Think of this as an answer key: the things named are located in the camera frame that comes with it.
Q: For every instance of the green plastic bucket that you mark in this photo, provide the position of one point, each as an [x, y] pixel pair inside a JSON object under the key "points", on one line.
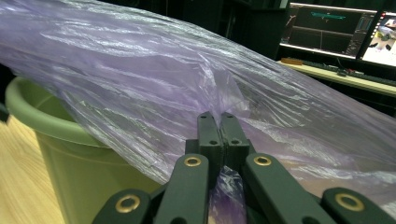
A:
{"points": [[84, 168]]}

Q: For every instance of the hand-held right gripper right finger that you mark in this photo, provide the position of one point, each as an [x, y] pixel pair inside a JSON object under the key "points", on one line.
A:
{"points": [[235, 140]]}

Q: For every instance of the purple plastic bag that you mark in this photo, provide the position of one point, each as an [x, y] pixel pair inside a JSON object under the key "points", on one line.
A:
{"points": [[155, 81]]}

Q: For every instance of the pale wooden desk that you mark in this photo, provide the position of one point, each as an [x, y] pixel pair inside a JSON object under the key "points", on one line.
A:
{"points": [[358, 82]]}

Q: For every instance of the black keyboard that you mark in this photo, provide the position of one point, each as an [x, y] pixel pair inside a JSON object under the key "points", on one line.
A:
{"points": [[348, 72]]}

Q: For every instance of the wide computer monitor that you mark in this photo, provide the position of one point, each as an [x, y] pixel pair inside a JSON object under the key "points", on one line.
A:
{"points": [[323, 28]]}

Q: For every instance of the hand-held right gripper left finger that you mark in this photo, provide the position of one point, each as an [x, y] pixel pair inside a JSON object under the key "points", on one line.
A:
{"points": [[208, 137]]}

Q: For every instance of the computer monitor with bright picture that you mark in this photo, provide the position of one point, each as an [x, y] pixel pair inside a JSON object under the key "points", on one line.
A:
{"points": [[381, 40]]}

